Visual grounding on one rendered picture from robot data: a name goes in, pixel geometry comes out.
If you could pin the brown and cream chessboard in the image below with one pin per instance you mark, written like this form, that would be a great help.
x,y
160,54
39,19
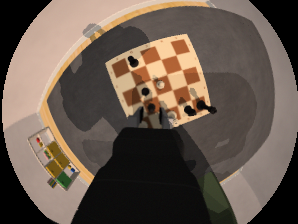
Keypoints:
x,y
172,60

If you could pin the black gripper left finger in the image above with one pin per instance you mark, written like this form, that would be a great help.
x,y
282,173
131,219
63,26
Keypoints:
x,y
136,119

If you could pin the white pawn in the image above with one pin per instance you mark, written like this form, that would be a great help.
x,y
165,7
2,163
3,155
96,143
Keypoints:
x,y
161,84

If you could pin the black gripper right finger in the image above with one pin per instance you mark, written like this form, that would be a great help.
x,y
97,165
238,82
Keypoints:
x,y
165,119

